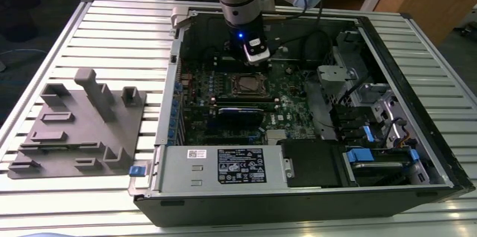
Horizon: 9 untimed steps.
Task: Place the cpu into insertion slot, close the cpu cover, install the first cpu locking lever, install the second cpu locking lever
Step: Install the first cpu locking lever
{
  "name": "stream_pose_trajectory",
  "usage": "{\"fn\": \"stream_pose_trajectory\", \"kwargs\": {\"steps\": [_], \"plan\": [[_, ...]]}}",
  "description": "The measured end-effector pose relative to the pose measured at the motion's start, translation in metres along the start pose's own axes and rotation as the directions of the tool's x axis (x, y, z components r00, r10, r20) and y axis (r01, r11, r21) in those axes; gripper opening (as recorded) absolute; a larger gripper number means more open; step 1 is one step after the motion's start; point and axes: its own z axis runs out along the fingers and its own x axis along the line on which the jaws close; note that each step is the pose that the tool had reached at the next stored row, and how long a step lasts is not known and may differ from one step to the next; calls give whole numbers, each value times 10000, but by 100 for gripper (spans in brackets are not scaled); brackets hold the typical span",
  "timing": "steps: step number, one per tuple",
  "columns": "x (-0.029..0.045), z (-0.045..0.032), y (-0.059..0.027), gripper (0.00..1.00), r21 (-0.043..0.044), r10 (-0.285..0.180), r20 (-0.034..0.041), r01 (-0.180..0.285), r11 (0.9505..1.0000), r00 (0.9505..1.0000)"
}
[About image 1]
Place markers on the black plastic shroud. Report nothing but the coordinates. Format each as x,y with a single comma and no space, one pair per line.
313,164

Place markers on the black PC case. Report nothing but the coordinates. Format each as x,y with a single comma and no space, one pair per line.
260,209

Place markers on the silver chipset heatsink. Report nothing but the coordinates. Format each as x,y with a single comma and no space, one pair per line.
276,134

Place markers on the black RAM slot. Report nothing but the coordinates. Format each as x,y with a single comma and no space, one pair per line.
245,104
245,98

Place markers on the blue disk carrier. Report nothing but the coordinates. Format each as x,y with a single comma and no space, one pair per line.
359,155

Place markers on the CPU socket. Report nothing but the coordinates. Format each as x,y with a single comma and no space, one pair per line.
234,93

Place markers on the office chair base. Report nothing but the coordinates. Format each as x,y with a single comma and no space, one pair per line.
470,28

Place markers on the green motherboard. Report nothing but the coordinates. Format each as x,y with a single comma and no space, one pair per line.
294,108

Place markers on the silver CPU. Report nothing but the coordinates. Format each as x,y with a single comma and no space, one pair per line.
248,83

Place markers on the silver metal bracket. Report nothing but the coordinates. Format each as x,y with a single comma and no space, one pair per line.
332,76

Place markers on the grey parts rack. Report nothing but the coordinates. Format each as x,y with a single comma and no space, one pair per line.
85,136

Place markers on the metal socket locking lever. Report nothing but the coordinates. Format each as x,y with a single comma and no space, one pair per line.
249,93

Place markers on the blue case latch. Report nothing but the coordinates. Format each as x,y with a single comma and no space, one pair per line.
137,171

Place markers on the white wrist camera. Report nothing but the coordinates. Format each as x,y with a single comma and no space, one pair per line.
256,49

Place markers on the silver drive cage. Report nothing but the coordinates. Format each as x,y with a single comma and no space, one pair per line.
387,105

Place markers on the black graphics card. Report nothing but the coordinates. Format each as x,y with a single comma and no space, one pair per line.
240,119

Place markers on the grey power supply unit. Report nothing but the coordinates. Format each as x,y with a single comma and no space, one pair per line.
174,164

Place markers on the blue plastic tab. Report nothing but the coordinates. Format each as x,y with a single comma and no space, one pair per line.
367,133

